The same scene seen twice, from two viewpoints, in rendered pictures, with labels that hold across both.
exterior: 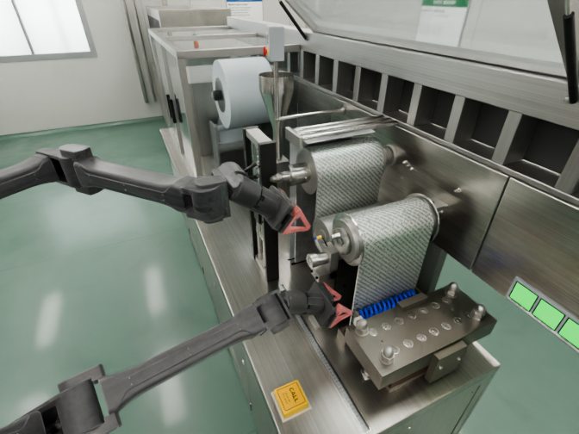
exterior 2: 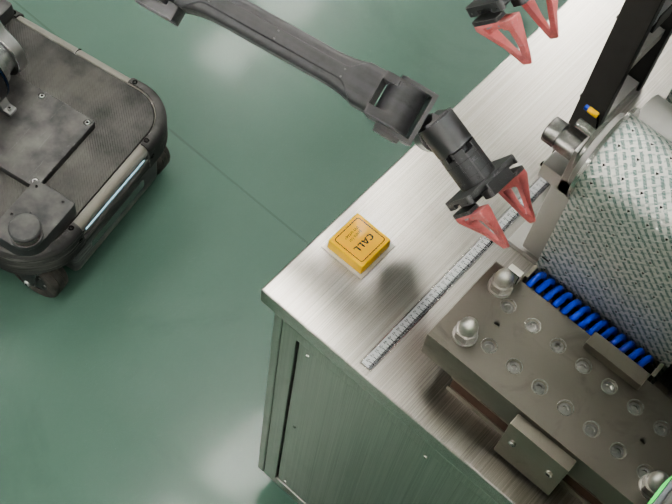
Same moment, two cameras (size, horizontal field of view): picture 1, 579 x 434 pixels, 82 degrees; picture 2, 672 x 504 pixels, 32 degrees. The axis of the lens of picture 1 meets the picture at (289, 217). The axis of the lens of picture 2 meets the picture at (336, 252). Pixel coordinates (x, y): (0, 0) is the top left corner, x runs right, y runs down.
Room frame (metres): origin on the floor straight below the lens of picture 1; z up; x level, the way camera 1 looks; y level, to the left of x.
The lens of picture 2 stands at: (-0.07, -0.74, 2.52)
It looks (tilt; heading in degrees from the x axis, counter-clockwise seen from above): 61 degrees down; 56
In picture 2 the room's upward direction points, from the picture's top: 11 degrees clockwise
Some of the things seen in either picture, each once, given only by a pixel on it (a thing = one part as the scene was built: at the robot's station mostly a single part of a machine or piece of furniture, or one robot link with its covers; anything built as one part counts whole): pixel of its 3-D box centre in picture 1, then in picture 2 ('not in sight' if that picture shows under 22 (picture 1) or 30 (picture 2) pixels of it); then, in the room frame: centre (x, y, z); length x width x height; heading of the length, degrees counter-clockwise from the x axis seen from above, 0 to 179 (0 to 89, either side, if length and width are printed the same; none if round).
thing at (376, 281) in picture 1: (389, 277); (620, 286); (0.70, -0.29, 1.11); 0.23 x 0.01 x 0.18; 115
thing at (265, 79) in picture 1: (276, 82); not in sight; (1.40, 0.05, 1.50); 0.14 x 0.14 x 0.06
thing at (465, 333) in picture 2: (388, 353); (467, 328); (0.50, -0.24, 1.05); 0.04 x 0.04 x 0.04
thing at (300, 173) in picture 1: (297, 174); not in sight; (0.92, -0.02, 1.34); 0.06 x 0.06 x 0.06; 25
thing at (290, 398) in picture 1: (290, 398); (359, 243); (0.46, 0.00, 0.91); 0.07 x 0.07 x 0.02; 25
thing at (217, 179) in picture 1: (222, 188); not in sight; (0.61, 0.14, 1.45); 0.12 x 0.11 x 0.09; 116
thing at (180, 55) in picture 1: (215, 98); not in sight; (2.13, 0.46, 1.25); 1.19 x 0.57 x 0.70; 25
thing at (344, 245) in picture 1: (343, 240); (595, 148); (0.70, -0.14, 1.25); 0.07 x 0.02 x 0.07; 25
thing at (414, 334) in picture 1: (420, 330); (569, 394); (0.60, -0.37, 1.00); 0.40 x 0.16 x 0.06; 115
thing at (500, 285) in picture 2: (362, 325); (503, 279); (0.58, -0.20, 1.05); 0.04 x 0.04 x 0.04
